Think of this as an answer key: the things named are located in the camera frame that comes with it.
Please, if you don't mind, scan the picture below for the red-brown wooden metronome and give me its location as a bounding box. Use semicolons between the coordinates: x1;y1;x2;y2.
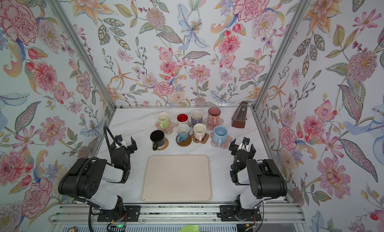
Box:
231;101;248;129

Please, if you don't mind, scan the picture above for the pink flower coaster front right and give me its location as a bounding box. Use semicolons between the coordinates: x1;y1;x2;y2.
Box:
210;132;233;149

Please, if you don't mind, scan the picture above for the round rattan woven coaster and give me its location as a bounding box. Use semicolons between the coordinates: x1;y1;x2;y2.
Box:
157;138;169;151

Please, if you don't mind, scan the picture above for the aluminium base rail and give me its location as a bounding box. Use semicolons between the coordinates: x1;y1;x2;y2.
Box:
49;202;307;225

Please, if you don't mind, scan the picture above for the white mug purple handle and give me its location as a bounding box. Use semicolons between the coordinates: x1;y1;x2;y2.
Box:
191;110;203;126

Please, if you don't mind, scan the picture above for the beige serving tray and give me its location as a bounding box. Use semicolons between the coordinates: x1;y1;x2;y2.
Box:
141;155;213;203

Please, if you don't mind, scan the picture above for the pink mug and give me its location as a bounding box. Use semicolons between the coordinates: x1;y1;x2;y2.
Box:
208;107;221;122

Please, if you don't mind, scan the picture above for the pink flower coaster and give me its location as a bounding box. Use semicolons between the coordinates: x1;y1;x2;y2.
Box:
210;132;233;149
203;118;224;130
154;120;177;135

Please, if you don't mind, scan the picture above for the red inside white mug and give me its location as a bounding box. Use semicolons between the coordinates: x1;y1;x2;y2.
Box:
177;113;190;126

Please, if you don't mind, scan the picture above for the pink flower coaster left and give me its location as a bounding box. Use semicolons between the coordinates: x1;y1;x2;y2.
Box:
154;120;177;135

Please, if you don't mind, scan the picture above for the pink flower coaster back right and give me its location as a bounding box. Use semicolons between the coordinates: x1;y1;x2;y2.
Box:
203;118;224;130

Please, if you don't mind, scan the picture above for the light blue mug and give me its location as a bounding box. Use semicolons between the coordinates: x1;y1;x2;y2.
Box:
212;125;228;147

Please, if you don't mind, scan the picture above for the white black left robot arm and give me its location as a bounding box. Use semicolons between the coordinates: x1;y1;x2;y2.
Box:
58;135;141;222

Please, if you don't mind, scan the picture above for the white mug green outside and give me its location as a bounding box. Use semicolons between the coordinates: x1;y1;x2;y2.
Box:
157;112;171;130

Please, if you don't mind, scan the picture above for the black mug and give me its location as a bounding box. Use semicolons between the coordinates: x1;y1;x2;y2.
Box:
150;130;166;151

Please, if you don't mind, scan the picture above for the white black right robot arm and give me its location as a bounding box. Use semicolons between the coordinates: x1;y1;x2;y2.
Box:
218;137;288;223

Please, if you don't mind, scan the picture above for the round brown wooden coaster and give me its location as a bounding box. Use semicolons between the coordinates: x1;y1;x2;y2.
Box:
176;135;192;147

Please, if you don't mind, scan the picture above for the green object below rail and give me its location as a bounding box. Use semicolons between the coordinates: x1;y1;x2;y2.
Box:
180;225;200;232

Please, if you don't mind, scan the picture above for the cream white mug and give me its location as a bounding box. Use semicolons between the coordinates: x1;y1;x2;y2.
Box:
193;123;207;142

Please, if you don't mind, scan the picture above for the cork paw print coaster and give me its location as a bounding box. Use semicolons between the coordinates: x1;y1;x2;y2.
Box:
191;133;210;144

